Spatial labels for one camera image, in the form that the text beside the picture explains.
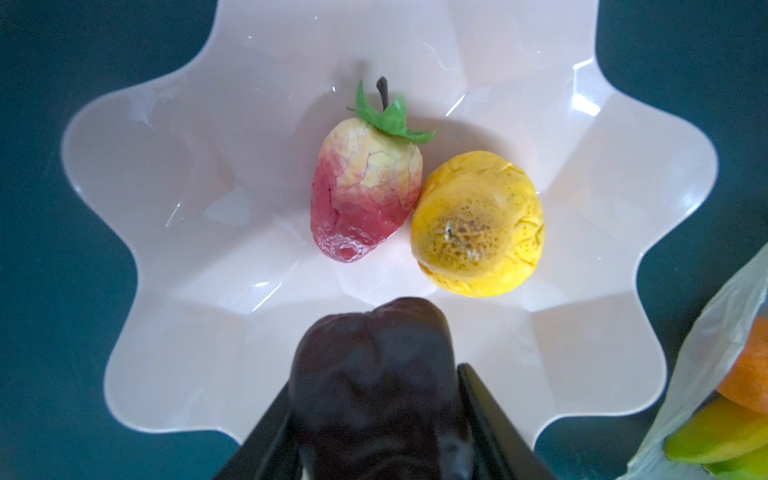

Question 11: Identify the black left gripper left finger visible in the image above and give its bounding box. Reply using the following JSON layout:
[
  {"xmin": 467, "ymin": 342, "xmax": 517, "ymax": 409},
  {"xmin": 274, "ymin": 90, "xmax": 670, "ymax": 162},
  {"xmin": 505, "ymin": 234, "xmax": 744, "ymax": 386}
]
[{"xmin": 213, "ymin": 384, "xmax": 300, "ymax": 480}]

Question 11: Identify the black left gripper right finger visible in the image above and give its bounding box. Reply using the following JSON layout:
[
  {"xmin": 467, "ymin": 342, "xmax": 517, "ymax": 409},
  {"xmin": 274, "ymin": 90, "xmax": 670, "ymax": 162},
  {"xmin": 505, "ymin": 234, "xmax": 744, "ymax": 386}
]
[{"xmin": 457, "ymin": 363, "xmax": 555, "ymax": 480}]

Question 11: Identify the dark purple toy plum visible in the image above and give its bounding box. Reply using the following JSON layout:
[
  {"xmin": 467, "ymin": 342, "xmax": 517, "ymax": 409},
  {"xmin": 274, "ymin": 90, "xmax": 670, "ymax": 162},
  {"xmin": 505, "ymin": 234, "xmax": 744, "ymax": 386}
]
[{"xmin": 288, "ymin": 297, "xmax": 474, "ymax": 479}]

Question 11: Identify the yellow toy pear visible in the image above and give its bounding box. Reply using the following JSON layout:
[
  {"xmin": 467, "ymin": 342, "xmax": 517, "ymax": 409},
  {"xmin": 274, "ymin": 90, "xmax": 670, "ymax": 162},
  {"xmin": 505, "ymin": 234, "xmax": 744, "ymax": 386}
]
[{"xmin": 411, "ymin": 151, "xmax": 546, "ymax": 298}]

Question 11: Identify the long yellow toy banana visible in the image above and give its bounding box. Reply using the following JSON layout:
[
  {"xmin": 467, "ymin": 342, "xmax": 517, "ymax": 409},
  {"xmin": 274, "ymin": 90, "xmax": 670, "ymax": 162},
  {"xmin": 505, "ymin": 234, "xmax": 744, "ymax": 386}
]
[{"xmin": 663, "ymin": 397, "xmax": 767, "ymax": 464}]

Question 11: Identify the orange toy fruit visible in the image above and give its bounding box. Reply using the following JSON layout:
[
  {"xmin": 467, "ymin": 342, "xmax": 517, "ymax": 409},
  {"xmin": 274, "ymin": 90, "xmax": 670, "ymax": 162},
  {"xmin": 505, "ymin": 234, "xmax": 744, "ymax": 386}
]
[{"xmin": 717, "ymin": 317, "xmax": 767, "ymax": 414}]

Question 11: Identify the cream banana-print plastic bag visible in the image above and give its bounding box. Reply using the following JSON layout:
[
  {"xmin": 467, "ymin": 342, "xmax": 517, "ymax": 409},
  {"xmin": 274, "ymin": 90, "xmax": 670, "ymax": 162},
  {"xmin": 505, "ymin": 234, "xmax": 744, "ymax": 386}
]
[{"xmin": 622, "ymin": 247, "xmax": 767, "ymax": 479}]

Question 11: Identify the pink red toy strawberry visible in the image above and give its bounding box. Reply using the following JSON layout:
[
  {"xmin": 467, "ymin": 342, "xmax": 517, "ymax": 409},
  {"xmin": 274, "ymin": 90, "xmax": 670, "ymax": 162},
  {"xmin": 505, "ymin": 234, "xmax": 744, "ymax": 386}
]
[{"xmin": 310, "ymin": 76, "xmax": 435, "ymax": 263}]

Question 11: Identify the small yellow toy banana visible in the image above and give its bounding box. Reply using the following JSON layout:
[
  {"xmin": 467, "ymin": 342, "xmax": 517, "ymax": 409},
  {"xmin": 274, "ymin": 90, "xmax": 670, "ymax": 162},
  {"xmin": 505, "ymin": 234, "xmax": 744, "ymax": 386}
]
[{"xmin": 704, "ymin": 445, "xmax": 768, "ymax": 480}]

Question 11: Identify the pink scalloped plastic bowl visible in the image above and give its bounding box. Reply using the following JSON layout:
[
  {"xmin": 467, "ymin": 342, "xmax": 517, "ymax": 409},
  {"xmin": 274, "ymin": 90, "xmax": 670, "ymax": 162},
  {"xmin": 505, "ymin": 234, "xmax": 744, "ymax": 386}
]
[{"xmin": 62, "ymin": 1, "xmax": 718, "ymax": 443}]

